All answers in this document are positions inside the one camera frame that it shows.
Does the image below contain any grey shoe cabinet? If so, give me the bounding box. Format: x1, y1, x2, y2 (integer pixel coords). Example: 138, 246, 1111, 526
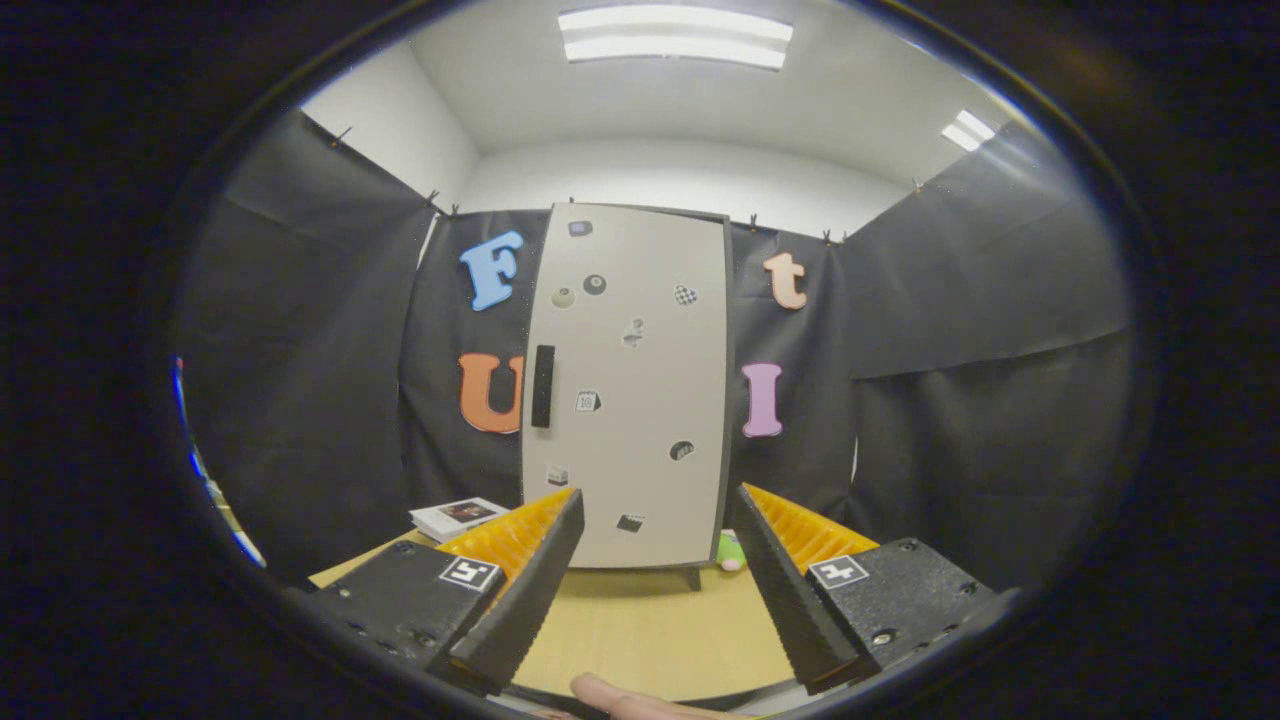
518, 202, 736, 591

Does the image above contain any white book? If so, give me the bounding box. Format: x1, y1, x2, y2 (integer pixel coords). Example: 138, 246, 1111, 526
410, 497, 511, 543

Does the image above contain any black backdrop cloth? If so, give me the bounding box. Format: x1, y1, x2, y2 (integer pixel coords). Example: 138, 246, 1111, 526
180, 108, 1136, 591

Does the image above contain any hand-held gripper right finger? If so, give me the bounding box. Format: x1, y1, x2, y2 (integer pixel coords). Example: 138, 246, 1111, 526
733, 483, 1021, 696

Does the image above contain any large ceiling light panel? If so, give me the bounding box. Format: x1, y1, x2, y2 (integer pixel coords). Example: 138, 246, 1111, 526
557, 5, 795, 71

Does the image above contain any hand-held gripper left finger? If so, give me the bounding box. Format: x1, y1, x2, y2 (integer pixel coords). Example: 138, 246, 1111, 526
300, 487, 587, 698

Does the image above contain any black cabinet door handle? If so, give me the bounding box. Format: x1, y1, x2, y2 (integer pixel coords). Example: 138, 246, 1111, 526
531, 345, 556, 429

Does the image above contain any grey shoe cabinet door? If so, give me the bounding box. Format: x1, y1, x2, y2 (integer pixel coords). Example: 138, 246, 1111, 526
522, 205, 729, 571

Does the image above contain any small ceiling light panel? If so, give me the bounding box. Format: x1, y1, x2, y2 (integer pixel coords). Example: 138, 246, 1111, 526
940, 110, 998, 153

